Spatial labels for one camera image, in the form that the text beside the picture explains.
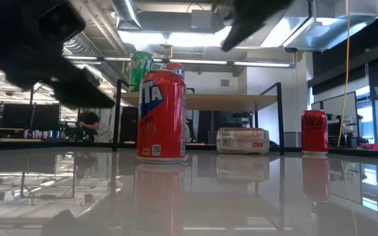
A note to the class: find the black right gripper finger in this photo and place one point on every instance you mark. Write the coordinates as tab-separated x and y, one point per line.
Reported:
239	32

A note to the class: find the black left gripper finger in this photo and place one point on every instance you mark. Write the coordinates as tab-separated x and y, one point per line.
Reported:
80	91

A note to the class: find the green Sprite can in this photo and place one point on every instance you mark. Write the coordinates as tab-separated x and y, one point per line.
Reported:
157	66
140	72

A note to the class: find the red soda can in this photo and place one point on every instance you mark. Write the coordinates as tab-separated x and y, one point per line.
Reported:
176	66

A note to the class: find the red Fanta can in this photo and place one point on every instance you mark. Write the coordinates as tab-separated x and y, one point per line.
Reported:
161	118

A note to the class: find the red Coca-Cola can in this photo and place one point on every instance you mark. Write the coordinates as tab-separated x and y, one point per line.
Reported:
314	131

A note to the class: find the wooden shelf black legs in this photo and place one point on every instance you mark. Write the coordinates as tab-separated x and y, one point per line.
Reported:
228	101

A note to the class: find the person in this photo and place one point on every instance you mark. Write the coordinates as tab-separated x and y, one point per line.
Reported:
89	123

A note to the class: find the black computer monitor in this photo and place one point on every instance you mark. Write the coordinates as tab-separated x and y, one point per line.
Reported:
46	115
16	115

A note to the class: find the long ceiling light strip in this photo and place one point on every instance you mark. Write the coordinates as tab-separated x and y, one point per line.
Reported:
195	61

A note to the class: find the grey partition panel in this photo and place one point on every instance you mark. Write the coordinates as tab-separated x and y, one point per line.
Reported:
336	105

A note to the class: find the black perforated panel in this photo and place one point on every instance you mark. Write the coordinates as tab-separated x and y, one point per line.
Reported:
333	132

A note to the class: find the grey wall vent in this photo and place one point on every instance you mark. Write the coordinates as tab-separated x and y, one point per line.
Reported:
225	82

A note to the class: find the large silver air duct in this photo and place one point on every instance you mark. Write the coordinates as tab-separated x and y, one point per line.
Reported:
323	26

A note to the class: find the silver ventilation duct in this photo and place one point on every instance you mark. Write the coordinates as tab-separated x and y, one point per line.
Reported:
126	13

